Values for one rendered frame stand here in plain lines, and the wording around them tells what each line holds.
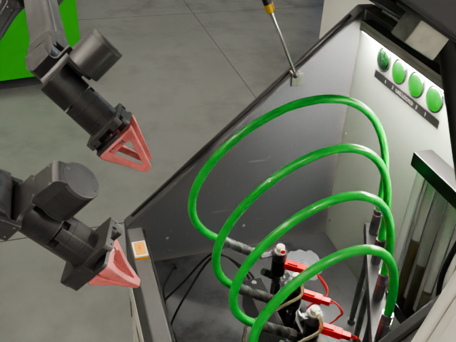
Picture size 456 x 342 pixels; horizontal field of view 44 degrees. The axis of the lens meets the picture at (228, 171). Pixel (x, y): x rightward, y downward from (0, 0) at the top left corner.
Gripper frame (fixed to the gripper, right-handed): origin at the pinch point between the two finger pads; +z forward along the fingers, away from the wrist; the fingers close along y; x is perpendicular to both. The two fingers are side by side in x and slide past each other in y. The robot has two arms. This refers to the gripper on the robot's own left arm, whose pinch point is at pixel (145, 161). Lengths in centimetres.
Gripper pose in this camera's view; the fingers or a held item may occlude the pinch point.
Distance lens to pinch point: 92.9
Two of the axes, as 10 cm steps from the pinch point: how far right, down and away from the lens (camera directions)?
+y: -1.1, -3.4, 9.3
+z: 6.8, 6.6, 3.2
